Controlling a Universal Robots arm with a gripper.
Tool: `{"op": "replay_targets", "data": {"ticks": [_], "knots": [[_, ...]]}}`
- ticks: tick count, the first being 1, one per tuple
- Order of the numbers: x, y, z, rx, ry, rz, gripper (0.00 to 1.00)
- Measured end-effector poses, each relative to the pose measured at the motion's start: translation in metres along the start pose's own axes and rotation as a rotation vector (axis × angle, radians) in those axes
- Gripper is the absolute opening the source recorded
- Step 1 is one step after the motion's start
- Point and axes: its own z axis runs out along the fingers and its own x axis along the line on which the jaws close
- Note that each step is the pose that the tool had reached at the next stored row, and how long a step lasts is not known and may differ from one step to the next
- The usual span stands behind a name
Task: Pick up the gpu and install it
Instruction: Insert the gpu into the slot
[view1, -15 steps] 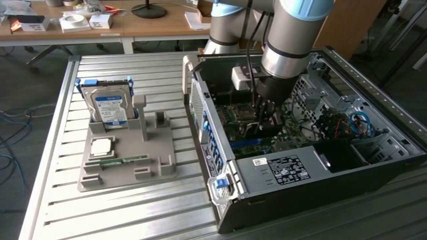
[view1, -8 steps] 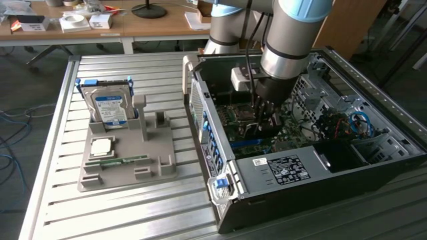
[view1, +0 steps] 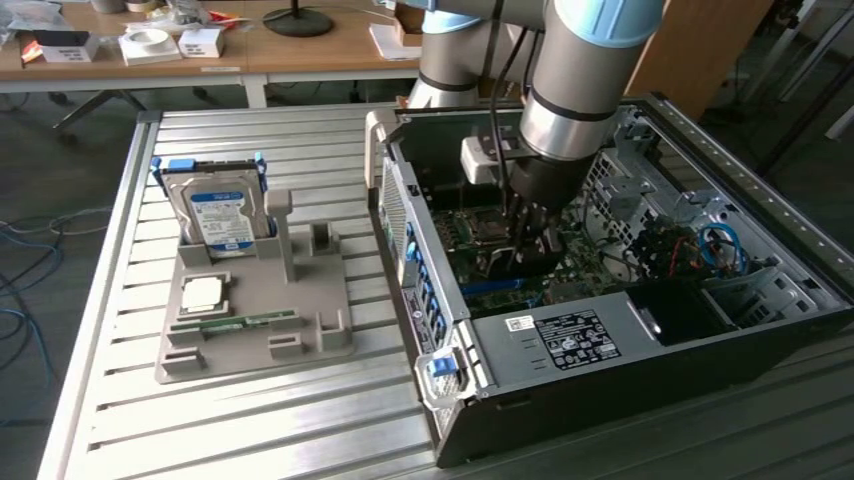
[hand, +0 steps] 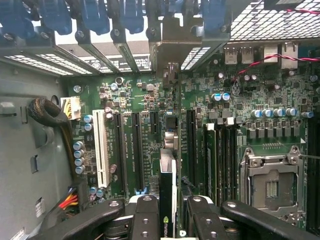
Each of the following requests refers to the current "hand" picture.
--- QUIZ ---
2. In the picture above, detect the black open PC case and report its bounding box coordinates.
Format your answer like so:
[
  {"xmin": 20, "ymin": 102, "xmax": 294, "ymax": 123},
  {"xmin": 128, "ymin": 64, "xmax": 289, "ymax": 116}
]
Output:
[{"xmin": 0, "ymin": 0, "xmax": 320, "ymax": 240}]

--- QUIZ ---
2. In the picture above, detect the white power connector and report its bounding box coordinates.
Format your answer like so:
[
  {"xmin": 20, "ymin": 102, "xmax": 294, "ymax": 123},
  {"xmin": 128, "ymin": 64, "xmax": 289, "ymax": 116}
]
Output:
[{"xmin": 59, "ymin": 96, "xmax": 82, "ymax": 121}]

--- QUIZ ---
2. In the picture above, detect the metal CPU socket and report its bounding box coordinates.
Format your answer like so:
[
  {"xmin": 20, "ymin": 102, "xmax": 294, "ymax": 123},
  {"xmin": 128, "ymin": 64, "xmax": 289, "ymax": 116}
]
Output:
[{"xmin": 239, "ymin": 146, "xmax": 307, "ymax": 226}]

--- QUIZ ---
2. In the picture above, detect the short black expansion slot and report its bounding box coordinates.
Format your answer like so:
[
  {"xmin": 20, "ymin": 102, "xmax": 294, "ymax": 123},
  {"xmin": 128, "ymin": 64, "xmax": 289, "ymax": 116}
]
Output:
[{"xmin": 149, "ymin": 111, "xmax": 160, "ymax": 135}]

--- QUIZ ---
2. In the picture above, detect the blue card retention clip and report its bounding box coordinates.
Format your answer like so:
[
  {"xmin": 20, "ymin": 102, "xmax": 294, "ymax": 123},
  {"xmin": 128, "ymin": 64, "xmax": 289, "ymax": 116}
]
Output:
[
  {"xmin": 39, "ymin": 0, "xmax": 73, "ymax": 36},
  {"xmin": 0, "ymin": 0, "xmax": 35, "ymax": 38},
  {"xmin": 81, "ymin": 0, "xmax": 111, "ymax": 36},
  {"xmin": 201, "ymin": 0, "xmax": 228, "ymax": 33},
  {"xmin": 121, "ymin": 0, "xmax": 145, "ymax": 35}
]

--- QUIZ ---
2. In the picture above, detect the long black expansion slot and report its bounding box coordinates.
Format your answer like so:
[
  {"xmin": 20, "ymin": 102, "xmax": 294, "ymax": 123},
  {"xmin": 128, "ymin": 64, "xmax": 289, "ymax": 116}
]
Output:
[
  {"xmin": 113, "ymin": 112, "xmax": 128, "ymax": 197},
  {"xmin": 186, "ymin": 109, "xmax": 198, "ymax": 188},
  {"xmin": 131, "ymin": 112, "xmax": 146, "ymax": 196}
]

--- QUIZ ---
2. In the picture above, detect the red yellow wire bundle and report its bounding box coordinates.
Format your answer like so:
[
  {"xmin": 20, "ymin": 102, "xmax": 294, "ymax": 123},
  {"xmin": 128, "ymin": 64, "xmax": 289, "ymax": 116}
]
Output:
[{"xmin": 44, "ymin": 186, "xmax": 81, "ymax": 221}]

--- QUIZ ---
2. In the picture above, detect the red black twisted wire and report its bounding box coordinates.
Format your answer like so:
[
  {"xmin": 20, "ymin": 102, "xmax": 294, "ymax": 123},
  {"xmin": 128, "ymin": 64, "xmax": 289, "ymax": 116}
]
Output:
[{"xmin": 234, "ymin": 53, "xmax": 320, "ymax": 85}]

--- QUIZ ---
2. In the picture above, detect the black sleeved power cable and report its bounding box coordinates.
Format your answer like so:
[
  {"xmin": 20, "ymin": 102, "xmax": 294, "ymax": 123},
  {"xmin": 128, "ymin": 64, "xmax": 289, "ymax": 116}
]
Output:
[{"xmin": 26, "ymin": 96, "xmax": 88, "ymax": 213}]

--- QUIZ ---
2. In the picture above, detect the thin socket locking lever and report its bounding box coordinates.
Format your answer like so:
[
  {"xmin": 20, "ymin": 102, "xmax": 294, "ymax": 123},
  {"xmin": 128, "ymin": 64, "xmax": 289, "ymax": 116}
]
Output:
[{"xmin": 298, "ymin": 153, "xmax": 320, "ymax": 161}]

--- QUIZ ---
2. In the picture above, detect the green motherboard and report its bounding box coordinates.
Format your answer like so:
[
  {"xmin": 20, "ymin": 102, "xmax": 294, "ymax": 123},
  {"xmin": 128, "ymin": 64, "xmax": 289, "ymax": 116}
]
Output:
[{"xmin": 67, "ymin": 44, "xmax": 320, "ymax": 240}]

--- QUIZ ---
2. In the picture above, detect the white expansion slot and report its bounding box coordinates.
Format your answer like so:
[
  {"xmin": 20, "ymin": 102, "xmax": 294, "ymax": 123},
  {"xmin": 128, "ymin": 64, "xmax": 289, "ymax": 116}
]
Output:
[{"xmin": 92, "ymin": 109, "xmax": 111, "ymax": 189}]

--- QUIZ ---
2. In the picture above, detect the black empty RAM slot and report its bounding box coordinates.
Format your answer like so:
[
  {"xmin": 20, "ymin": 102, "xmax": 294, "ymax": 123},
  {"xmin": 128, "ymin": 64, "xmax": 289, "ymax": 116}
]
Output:
[
  {"xmin": 224, "ymin": 124, "xmax": 232, "ymax": 201},
  {"xmin": 216, "ymin": 124, "xmax": 225, "ymax": 201},
  {"xmin": 231, "ymin": 124, "xmax": 239, "ymax": 201}
]

